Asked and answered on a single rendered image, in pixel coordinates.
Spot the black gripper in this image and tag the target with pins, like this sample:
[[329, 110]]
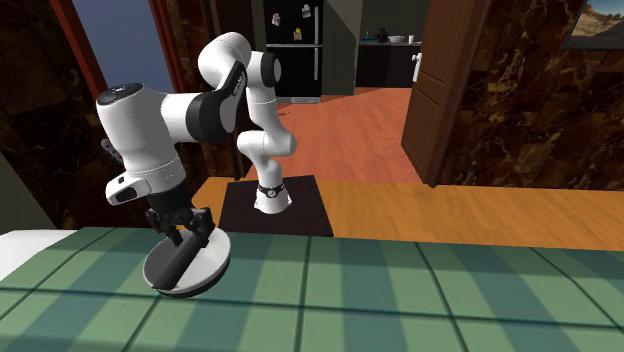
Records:
[[169, 201]]

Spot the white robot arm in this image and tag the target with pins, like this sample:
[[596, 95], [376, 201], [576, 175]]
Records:
[[136, 131]]

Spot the white round plate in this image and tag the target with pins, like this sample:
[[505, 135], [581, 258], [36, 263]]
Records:
[[210, 263]]

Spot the dark robot stand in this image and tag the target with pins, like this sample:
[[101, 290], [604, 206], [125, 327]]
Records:
[[304, 214]]

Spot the black refrigerator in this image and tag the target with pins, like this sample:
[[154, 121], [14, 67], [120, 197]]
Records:
[[292, 68]]

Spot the bed with green checked cover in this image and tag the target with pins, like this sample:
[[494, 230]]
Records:
[[390, 297]]

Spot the dark kitchen counter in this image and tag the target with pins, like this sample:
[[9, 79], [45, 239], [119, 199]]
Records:
[[385, 63]]

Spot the brown wooden door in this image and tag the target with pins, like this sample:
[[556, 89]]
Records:
[[438, 97]]

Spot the window with red frame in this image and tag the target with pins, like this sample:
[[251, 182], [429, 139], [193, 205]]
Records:
[[122, 44]]

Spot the framed landscape wall picture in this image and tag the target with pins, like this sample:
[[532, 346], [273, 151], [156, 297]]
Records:
[[597, 24]]

